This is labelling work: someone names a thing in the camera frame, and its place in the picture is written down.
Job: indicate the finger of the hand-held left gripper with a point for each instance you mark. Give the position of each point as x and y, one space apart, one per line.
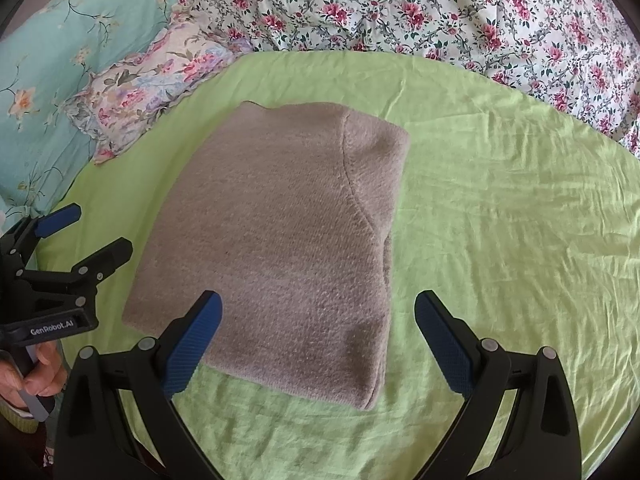
60 220
110 255

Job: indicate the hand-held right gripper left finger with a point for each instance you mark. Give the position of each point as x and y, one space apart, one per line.
192 345

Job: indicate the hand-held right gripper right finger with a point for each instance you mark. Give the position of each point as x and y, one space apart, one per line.
446 347

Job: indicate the beige knit sweater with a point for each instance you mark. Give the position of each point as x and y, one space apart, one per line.
280 240

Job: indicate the person's left hand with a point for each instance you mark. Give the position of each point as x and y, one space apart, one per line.
50 375

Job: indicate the light green bed sheet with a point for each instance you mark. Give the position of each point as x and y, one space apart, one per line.
500 240

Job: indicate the pastel floral ruffled pillow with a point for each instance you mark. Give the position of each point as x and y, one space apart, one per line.
145 90

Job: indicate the teal floral pillow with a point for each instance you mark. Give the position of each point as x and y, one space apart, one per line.
45 60

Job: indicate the white red floral bedsheet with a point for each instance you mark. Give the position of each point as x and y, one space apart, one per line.
425 5

